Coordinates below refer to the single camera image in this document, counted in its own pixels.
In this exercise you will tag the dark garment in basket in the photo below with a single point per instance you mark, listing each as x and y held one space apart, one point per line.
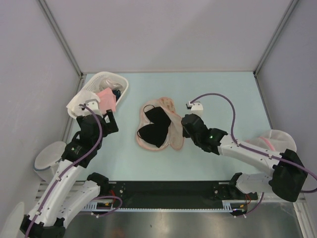
117 94

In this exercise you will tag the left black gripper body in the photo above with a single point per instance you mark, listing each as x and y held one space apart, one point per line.
109 127

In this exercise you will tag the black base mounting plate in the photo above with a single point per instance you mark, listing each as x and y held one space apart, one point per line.
174 194

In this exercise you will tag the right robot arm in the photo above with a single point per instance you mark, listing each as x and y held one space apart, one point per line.
280 172

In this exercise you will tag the floral mesh laundry bag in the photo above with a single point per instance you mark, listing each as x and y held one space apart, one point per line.
174 138

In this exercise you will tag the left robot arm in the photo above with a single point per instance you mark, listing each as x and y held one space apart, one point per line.
54 211

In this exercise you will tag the white mesh bag pink trim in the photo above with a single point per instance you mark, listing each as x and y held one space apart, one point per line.
269 142

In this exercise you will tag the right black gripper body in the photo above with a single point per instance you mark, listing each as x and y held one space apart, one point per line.
186 135

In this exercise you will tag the aluminium rail frame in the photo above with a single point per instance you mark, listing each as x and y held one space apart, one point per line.
103 205

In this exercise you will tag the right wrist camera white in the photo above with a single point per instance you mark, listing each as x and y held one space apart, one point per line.
195 108

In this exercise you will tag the white mesh bag blue trim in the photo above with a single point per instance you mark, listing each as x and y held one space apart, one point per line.
46 163

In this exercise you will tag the black bra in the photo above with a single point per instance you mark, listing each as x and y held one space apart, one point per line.
155 132

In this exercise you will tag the white cloth in basket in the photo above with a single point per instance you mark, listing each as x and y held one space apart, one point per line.
81 97

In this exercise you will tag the pale garment in basket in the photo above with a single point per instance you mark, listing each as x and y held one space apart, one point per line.
109 83

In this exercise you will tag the pink cloth in basket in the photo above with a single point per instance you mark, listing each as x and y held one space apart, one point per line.
107 100

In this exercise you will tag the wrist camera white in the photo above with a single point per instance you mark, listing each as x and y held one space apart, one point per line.
88 106
195 108

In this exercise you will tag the white plastic laundry basket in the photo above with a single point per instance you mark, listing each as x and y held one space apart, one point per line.
95 85

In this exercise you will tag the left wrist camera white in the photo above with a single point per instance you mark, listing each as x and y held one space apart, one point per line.
88 106

